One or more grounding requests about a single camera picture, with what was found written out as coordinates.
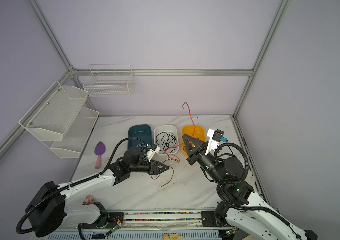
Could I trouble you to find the yellow plastic bin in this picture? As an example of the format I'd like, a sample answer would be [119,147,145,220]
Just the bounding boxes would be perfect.
[181,125,206,142]

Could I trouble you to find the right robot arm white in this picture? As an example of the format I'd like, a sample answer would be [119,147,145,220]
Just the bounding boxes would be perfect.
[182,130,318,240]

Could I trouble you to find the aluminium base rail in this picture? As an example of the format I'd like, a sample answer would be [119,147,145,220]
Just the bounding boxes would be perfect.
[36,208,281,240]

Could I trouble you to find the white plastic bin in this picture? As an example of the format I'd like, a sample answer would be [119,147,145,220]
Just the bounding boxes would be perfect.
[154,125,179,157]

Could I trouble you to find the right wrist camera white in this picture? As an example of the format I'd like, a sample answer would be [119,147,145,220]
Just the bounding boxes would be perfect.
[204,129,228,155]

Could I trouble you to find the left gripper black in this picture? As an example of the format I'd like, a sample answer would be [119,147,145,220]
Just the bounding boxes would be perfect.
[130,159,169,175]

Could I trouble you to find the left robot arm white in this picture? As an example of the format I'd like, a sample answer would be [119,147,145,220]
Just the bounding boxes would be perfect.
[15,144,169,238]

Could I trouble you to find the white wire basket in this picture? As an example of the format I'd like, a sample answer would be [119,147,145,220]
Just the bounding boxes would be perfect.
[83,65,135,97]

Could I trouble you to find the teal plastic bin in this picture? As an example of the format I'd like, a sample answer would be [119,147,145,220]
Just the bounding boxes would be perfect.
[128,124,153,149]

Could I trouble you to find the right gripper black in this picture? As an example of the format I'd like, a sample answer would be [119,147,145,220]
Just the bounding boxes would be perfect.
[180,133,223,184]

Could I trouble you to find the white mesh two-tier shelf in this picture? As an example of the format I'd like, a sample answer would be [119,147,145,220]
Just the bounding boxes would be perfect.
[19,81,99,159]

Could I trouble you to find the pink small toy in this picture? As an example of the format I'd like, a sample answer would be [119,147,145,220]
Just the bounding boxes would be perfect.
[82,196,95,206]

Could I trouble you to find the red orange cables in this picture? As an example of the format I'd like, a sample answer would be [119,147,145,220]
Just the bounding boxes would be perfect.
[150,101,197,187]

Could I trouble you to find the black cable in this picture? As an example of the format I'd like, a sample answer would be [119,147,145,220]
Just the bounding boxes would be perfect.
[154,131,177,154]

